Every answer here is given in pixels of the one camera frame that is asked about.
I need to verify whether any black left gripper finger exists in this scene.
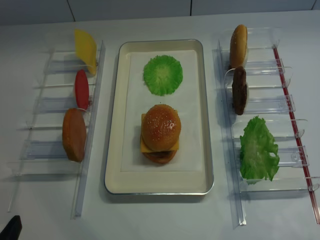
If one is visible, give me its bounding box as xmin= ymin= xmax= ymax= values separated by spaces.
xmin=0 ymin=215 xmax=23 ymax=240

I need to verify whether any sesame burger top bun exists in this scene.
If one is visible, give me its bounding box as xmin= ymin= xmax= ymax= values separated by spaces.
xmin=142 ymin=104 xmax=182 ymax=150

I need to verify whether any red tomato slice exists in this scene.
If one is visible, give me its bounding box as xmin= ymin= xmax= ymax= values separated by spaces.
xmin=74 ymin=69 xmax=89 ymax=110

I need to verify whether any burger meat patty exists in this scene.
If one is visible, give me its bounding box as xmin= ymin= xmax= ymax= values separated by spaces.
xmin=144 ymin=150 xmax=176 ymax=159

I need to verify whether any yellow cheese slice in rack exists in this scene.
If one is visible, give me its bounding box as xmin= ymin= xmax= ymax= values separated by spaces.
xmin=74 ymin=29 xmax=97 ymax=76

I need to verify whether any round green lettuce piece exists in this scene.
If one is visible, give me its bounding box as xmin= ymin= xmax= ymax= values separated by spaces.
xmin=143 ymin=55 xmax=183 ymax=96

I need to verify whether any leafy green lettuce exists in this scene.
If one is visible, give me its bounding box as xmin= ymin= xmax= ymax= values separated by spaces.
xmin=239 ymin=116 xmax=280 ymax=185

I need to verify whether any brown meat patty in rack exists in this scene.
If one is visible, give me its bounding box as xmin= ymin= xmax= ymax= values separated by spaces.
xmin=232 ymin=66 xmax=248 ymax=116

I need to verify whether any clear acrylic left rack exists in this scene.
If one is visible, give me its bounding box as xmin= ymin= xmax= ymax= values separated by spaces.
xmin=8 ymin=42 xmax=106 ymax=219

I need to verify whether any clear acrylic rack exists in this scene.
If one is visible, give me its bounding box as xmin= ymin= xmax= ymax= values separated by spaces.
xmin=213 ymin=27 xmax=320 ymax=226
xmin=8 ymin=42 xmax=106 ymax=219

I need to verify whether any brown bun bottom slice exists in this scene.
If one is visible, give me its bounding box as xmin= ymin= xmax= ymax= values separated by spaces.
xmin=62 ymin=108 xmax=87 ymax=163

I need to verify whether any cream metal tray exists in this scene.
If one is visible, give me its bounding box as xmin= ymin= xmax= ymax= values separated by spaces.
xmin=104 ymin=39 xmax=214 ymax=195

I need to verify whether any burger bottom bun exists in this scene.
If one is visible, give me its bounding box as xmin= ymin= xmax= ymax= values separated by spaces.
xmin=142 ymin=151 xmax=177 ymax=165

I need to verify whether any clear acrylic right rack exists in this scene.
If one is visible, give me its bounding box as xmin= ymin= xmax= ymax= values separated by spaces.
xmin=213 ymin=27 xmax=320 ymax=226

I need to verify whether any tan bun in right rack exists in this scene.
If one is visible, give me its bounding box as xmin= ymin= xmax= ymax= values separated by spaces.
xmin=229 ymin=24 xmax=249 ymax=69

